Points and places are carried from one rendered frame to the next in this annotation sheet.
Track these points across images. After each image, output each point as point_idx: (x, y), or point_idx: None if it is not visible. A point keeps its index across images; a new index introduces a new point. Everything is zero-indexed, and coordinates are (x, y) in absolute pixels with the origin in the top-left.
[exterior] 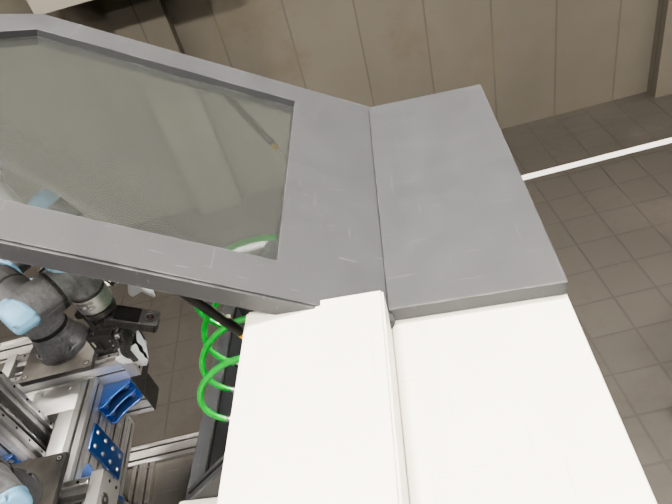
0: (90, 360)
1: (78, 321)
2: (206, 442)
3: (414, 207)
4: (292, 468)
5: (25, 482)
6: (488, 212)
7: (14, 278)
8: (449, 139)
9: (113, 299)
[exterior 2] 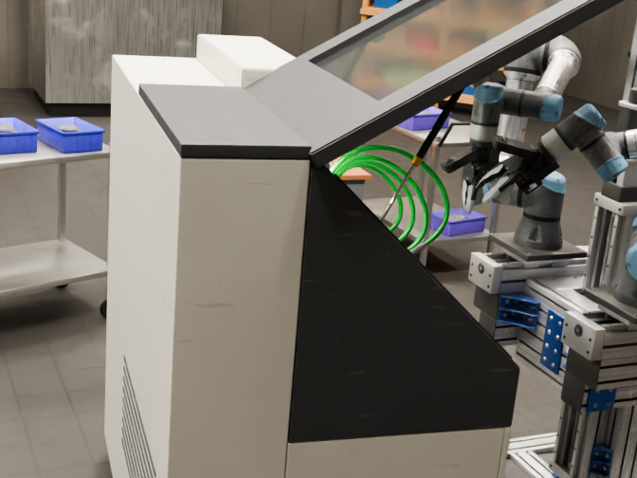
0: (589, 290)
1: None
2: None
3: (235, 103)
4: (263, 54)
5: (524, 229)
6: (181, 98)
7: (517, 90)
8: (212, 120)
9: (472, 140)
